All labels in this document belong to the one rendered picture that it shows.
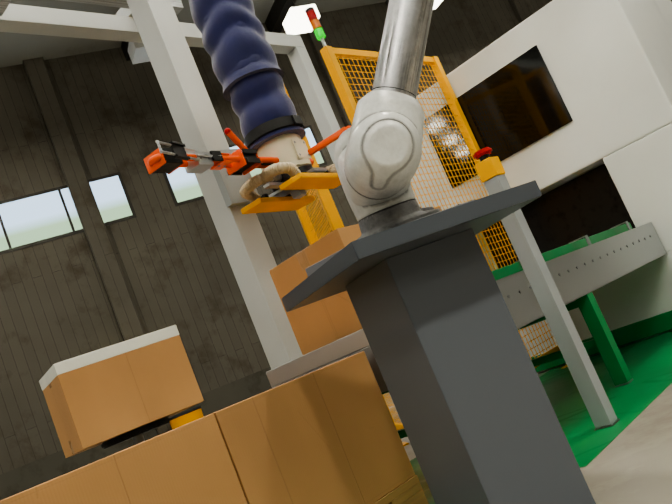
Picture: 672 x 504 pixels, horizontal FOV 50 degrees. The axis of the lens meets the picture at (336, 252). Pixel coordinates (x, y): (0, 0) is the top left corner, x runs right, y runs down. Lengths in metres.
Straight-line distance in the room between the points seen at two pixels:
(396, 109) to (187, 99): 2.45
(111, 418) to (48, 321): 7.59
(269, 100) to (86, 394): 1.63
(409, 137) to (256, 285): 2.24
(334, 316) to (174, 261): 8.98
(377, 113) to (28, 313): 9.78
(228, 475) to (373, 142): 0.87
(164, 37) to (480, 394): 2.91
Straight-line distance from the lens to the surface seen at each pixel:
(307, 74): 6.17
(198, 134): 3.83
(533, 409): 1.71
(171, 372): 3.61
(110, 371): 3.53
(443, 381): 1.60
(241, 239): 3.65
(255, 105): 2.62
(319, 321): 2.53
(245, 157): 2.40
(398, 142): 1.49
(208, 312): 11.26
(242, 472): 1.85
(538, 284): 2.58
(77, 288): 11.14
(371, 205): 1.71
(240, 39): 2.70
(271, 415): 1.93
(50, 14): 4.97
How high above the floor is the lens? 0.54
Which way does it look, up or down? 8 degrees up
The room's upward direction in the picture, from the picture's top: 23 degrees counter-clockwise
